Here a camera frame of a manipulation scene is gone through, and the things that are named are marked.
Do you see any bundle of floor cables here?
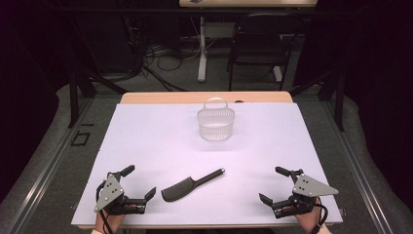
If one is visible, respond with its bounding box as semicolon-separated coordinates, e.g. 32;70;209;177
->
142;40;203;73

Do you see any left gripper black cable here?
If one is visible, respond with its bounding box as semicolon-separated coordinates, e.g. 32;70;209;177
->
94;180;115;234

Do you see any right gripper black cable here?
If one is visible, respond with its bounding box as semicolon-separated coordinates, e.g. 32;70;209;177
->
311;196;329;234

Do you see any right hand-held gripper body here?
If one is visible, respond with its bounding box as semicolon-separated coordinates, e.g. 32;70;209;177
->
272;168;340;219

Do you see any clear plastic basket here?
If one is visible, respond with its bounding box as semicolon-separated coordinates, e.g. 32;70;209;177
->
197;97;236;142

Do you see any black folding chair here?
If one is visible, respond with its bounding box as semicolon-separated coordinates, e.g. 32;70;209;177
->
227;13;305;92

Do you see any black metal stand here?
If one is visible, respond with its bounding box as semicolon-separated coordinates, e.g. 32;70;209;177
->
288;67;346;133
66;62;129;129

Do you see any metal floor rail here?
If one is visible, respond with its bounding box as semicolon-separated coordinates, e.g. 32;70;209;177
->
319;97;395;234
6;97;95;234

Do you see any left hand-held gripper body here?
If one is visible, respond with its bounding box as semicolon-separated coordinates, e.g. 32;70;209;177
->
94;172;147;216

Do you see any black comb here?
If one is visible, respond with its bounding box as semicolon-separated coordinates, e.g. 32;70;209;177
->
161;167;226;203

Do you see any wooden table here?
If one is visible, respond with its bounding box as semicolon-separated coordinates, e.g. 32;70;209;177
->
70;91;345;230

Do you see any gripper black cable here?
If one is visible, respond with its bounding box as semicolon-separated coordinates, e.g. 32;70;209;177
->
94;180;115;234
311;196;329;234

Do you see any white-legged wooden desk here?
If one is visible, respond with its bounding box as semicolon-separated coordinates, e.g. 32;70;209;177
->
178;0;319;83

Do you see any person's right hand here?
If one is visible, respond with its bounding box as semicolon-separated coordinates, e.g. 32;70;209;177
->
294;198;328;234

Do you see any person's left hand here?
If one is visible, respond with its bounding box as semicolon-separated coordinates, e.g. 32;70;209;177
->
94;212;127;234

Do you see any white table sheet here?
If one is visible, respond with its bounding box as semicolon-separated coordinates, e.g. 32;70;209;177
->
71;102;344;227

